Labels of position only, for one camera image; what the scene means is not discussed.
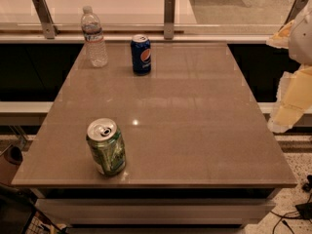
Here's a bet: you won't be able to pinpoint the black cables on floor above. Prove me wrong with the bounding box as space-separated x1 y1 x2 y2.
269 174 312 234

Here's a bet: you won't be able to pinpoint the blue pepsi can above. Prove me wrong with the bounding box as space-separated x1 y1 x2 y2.
131 34 151 75

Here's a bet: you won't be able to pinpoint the clear plastic water bottle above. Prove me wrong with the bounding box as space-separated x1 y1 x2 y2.
81 6 108 67

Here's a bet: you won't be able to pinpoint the black wire basket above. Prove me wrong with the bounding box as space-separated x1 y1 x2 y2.
0 183 68 234

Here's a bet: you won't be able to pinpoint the metal railing bracket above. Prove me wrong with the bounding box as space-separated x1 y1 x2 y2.
282 0 311 27
32 0 59 39
164 0 176 40

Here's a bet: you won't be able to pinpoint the middle metal railing bracket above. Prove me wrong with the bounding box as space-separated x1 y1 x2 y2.
164 0 176 40

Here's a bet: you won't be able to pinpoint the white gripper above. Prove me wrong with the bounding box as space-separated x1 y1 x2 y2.
266 4 312 133

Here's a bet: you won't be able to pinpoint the left metal railing bracket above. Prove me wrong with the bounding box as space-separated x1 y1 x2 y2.
32 0 59 39

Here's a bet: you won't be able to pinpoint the right metal railing bracket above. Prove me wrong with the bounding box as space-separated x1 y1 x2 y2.
282 0 311 27

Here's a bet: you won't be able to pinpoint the dark bin at left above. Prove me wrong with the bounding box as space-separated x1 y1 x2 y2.
0 144 23 185

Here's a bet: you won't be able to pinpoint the green soda can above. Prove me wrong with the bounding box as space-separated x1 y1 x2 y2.
86 118 126 176

